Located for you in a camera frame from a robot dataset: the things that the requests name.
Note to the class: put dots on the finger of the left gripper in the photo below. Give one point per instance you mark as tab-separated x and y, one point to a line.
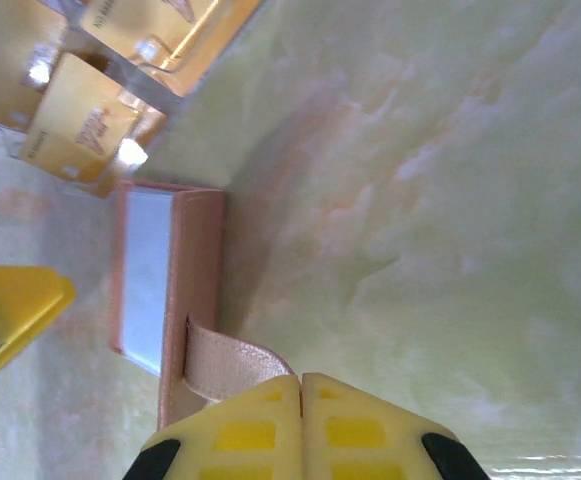
15	295

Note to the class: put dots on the pink card holder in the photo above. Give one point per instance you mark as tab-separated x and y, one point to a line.
195	260

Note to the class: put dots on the clear acrylic card stand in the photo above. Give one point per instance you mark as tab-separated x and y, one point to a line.
125	82

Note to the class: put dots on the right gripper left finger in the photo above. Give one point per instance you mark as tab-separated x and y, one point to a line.
240	435

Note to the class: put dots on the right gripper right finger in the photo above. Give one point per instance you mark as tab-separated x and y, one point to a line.
360	435

